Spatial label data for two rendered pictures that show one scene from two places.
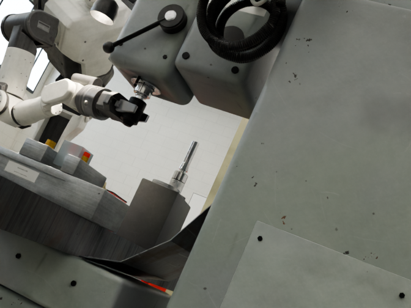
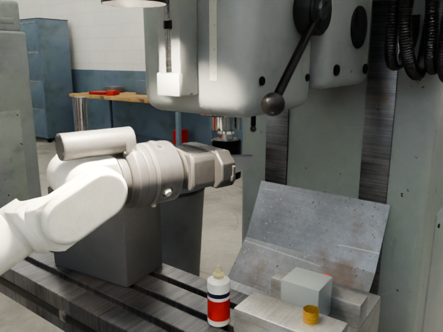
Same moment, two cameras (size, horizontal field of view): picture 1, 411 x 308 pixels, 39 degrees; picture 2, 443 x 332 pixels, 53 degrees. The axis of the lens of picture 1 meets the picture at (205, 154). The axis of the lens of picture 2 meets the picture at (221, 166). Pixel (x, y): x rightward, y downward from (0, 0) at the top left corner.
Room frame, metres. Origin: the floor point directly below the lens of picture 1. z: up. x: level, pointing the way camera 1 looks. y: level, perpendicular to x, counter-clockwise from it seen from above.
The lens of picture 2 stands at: (1.27, 0.88, 1.39)
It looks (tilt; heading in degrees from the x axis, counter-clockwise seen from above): 14 degrees down; 286
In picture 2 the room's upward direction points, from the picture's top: straight up
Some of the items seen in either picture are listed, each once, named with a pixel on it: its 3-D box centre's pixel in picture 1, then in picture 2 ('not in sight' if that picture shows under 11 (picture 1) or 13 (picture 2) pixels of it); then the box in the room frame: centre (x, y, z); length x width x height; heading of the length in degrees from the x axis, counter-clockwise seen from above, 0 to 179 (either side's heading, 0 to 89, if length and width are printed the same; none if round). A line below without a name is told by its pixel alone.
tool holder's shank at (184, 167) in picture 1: (188, 157); (82, 122); (1.82, 0.04, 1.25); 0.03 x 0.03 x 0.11
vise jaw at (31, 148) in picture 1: (49, 159); (289, 327); (1.33, 0.32, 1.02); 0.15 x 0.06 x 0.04; 161
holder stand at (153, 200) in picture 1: (156, 218); (105, 224); (1.78, 0.06, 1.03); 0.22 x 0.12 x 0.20; 166
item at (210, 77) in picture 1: (237, 51); (291, 12); (1.38, 0.03, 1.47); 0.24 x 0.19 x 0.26; 159
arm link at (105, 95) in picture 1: (108, 106); (178, 170); (1.51, 0.29, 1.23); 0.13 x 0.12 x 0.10; 144
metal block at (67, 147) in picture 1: (73, 159); (306, 296); (1.31, 0.27, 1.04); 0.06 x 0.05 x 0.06; 161
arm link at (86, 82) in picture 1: (84, 95); (101, 170); (1.58, 0.38, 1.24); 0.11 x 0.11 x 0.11; 54
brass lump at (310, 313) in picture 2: (50, 144); (310, 315); (1.30, 0.33, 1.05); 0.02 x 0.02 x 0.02
